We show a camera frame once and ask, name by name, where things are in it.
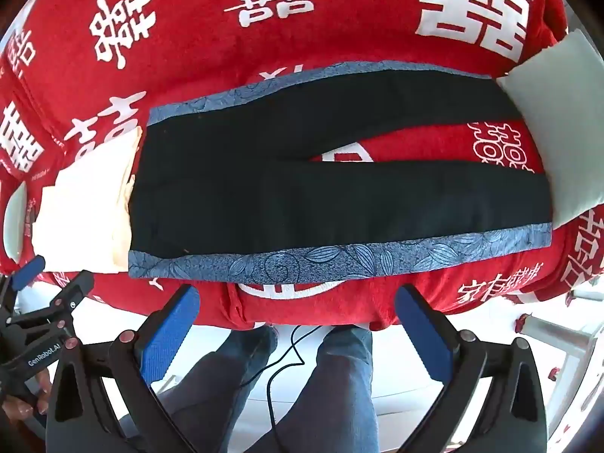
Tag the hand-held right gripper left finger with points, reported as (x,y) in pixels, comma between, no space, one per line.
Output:
(170,335)

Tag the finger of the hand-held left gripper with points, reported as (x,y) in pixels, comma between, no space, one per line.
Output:
(28,271)
(75,290)

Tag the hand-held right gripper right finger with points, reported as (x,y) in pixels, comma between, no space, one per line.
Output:
(424,335)

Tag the black pants with blue trim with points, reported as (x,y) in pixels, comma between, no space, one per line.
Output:
(283,198)

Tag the person's left hand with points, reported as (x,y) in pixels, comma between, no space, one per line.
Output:
(41,403)

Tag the person's left leg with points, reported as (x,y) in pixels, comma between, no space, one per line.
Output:
(212,387)

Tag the person's leg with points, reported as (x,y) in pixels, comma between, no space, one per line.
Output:
(212,387)
(339,387)

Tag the cream folded cloth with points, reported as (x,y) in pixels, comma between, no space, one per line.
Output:
(80,217)

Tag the person's right leg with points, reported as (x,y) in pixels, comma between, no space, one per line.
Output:
(339,387)

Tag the pale knit folded cloth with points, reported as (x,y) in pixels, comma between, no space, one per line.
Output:
(557,127)

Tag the red printed blanket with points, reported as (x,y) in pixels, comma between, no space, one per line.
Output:
(330,23)

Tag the white metal frame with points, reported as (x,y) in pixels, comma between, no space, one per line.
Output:
(566,339)

